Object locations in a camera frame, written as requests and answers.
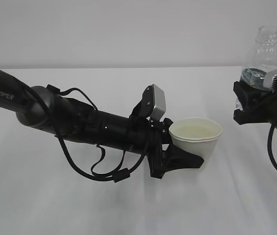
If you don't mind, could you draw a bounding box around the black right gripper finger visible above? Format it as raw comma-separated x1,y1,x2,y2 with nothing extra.
233,81,273,124

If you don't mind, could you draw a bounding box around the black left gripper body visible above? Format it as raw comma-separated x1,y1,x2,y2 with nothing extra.
146,118,172,178

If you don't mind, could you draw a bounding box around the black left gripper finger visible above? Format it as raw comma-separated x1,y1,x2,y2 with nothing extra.
162,118,173,135
161,144,204,178

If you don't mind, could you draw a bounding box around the white paper cup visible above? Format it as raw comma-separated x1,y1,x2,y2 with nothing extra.
168,117,223,172

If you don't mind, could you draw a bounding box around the clear water bottle green label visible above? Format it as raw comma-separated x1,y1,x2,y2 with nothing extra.
234,25,277,110

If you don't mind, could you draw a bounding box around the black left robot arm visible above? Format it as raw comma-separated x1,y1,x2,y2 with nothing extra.
0,70,204,182

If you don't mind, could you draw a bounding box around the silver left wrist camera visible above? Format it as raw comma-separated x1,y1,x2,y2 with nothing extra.
140,84,166,121

